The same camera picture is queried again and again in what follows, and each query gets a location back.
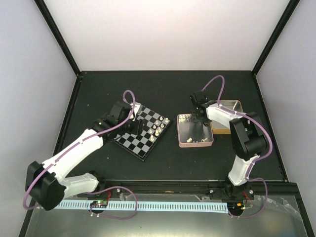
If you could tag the light blue slotted cable duct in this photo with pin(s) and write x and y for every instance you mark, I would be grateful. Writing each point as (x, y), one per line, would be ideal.
(213, 207)

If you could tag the black white chessboard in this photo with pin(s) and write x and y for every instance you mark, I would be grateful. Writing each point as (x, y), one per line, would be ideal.
(140, 145)

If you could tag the black frame post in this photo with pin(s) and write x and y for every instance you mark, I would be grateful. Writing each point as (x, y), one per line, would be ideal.
(286, 15)
(41, 5)

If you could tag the black mounting rail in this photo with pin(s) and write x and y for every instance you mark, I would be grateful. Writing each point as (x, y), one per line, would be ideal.
(171, 187)

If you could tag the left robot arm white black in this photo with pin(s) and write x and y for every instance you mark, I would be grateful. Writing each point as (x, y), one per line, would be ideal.
(47, 182)

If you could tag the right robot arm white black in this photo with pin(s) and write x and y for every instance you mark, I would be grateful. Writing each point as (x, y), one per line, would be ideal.
(250, 140)

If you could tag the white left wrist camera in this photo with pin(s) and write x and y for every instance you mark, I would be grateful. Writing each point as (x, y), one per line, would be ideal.
(137, 108)

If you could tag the black left frame post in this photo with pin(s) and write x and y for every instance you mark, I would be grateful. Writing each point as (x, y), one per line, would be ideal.
(41, 5)

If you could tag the small circuit board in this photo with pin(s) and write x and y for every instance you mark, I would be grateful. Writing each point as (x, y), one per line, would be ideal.
(99, 204)

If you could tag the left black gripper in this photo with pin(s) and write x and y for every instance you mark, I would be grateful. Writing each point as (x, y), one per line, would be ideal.
(138, 128)

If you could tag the pink tin box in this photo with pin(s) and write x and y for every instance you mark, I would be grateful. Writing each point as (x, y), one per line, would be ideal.
(193, 133)

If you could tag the black right frame post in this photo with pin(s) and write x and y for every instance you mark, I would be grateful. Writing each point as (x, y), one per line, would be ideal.
(286, 15)

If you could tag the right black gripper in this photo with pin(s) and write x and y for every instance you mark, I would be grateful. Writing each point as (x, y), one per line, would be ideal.
(194, 118)

